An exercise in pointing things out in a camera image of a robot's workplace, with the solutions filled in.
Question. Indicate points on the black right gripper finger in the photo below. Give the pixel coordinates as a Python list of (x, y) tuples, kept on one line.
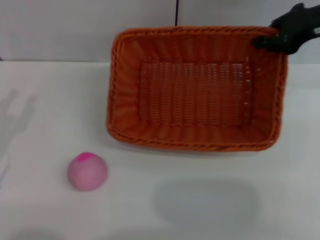
[(275, 25), (266, 43)]

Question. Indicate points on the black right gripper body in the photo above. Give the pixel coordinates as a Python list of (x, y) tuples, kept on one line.
[(297, 27)]

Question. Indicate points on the orange woven plastic basket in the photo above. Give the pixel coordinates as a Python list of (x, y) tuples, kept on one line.
[(195, 95)]

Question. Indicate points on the pink peach toy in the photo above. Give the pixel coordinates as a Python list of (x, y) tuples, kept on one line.
[(86, 175)]

